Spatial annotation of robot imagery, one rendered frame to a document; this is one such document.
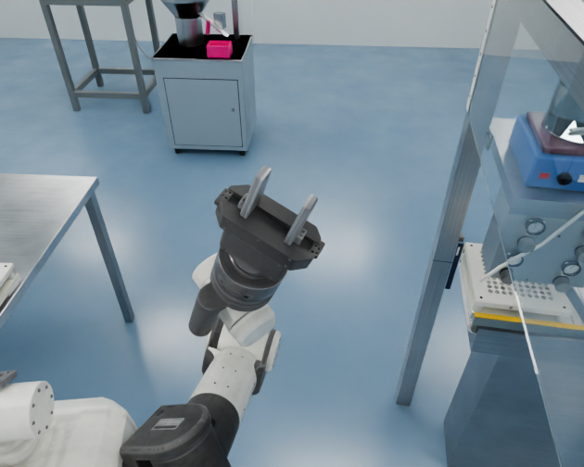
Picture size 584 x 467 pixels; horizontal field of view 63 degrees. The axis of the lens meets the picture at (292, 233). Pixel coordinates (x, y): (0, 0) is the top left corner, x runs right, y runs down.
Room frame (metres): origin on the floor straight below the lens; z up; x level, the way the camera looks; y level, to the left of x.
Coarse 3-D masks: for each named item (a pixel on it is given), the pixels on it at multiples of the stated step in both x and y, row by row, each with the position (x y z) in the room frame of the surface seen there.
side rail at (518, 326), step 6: (474, 318) 0.82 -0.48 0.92; (480, 318) 0.82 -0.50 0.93; (474, 324) 0.82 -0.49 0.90; (480, 324) 0.82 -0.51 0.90; (486, 324) 0.82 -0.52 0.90; (492, 324) 0.81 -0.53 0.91; (498, 324) 0.81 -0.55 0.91; (504, 324) 0.81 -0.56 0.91; (510, 324) 0.81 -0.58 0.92; (516, 324) 0.80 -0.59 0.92; (522, 324) 0.80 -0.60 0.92; (516, 330) 0.80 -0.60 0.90; (522, 330) 0.80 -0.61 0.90
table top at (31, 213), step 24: (0, 192) 1.52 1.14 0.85; (24, 192) 1.52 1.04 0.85; (48, 192) 1.52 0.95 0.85; (72, 192) 1.52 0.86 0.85; (0, 216) 1.37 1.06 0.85; (24, 216) 1.37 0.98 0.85; (48, 216) 1.37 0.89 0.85; (72, 216) 1.39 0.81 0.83; (0, 240) 1.23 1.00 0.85; (24, 240) 1.23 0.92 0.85; (48, 240) 1.23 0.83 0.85; (24, 264) 1.11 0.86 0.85; (24, 288) 1.02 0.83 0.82; (0, 312) 0.91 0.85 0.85
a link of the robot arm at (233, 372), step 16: (208, 336) 0.55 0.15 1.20; (272, 336) 0.55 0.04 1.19; (208, 352) 0.52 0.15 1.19; (224, 352) 0.51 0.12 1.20; (240, 352) 0.51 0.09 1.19; (272, 352) 0.52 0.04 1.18; (208, 368) 0.48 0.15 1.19; (224, 368) 0.47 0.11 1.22; (240, 368) 0.47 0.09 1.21; (256, 368) 0.49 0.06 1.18; (272, 368) 0.52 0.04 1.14; (208, 384) 0.42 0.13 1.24; (224, 384) 0.43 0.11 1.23; (240, 384) 0.44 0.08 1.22; (256, 384) 0.48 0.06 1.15; (240, 400) 0.41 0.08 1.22; (240, 416) 0.38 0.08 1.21
